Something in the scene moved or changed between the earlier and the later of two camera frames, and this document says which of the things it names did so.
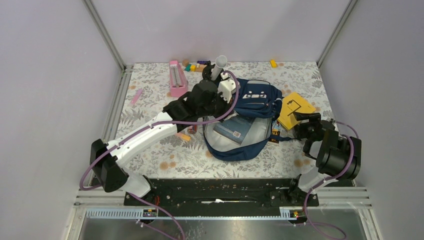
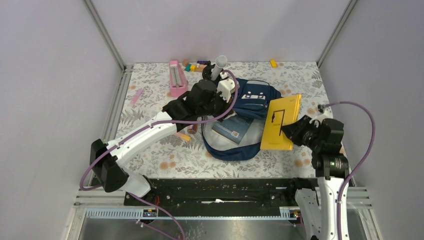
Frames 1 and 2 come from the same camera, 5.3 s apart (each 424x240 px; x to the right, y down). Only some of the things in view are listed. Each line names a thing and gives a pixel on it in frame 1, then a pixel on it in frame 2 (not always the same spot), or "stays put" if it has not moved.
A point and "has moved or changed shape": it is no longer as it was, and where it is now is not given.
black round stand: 206,72 stays put
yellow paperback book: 293,103 has moved or changed shape
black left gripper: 226,106 stays put
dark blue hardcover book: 234,128 stays put
